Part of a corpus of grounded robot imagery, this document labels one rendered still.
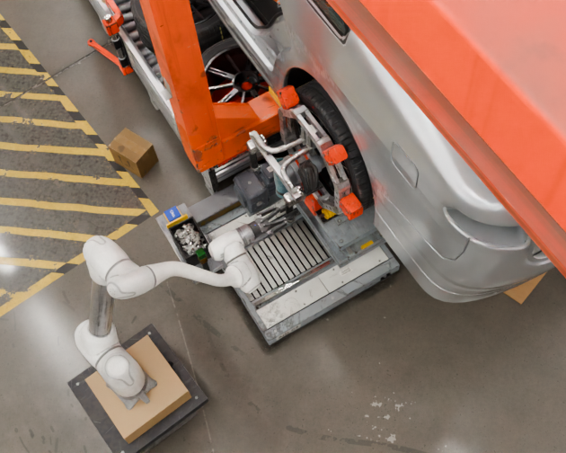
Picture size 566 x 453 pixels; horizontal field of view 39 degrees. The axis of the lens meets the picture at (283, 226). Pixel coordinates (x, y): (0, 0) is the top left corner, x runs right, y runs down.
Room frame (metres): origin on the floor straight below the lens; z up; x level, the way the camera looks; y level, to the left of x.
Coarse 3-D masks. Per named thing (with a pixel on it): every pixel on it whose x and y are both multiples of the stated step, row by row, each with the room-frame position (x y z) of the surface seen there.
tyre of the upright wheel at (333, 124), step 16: (304, 96) 2.23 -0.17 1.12; (320, 96) 2.18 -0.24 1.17; (320, 112) 2.10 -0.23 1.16; (336, 112) 2.08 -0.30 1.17; (336, 128) 2.01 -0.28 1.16; (352, 144) 1.94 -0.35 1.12; (352, 160) 1.88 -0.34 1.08; (320, 176) 2.13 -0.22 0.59; (352, 176) 1.86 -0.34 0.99; (368, 176) 1.85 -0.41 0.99; (368, 192) 1.81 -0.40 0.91
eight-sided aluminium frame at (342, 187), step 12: (300, 108) 2.17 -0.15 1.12; (288, 120) 2.30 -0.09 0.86; (300, 120) 2.10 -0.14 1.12; (312, 120) 2.09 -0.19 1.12; (288, 132) 2.29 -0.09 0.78; (312, 132) 2.03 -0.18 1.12; (324, 132) 2.02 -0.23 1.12; (324, 144) 1.96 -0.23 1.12; (336, 168) 1.91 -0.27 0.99; (336, 180) 1.85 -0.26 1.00; (348, 180) 1.85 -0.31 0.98; (324, 192) 2.01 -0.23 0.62; (336, 192) 1.83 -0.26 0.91; (348, 192) 1.83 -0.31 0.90; (324, 204) 1.93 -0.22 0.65; (336, 204) 1.83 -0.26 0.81
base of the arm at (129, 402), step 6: (144, 372) 1.27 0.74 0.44; (150, 378) 1.24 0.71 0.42; (150, 384) 1.21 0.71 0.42; (156, 384) 1.21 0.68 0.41; (144, 390) 1.18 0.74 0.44; (120, 396) 1.17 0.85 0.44; (132, 396) 1.16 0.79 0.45; (138, 396) 1.16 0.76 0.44; (144, 396) 1.15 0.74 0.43; (126, 402) 1.14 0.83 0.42; (132, 402) 1.14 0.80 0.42
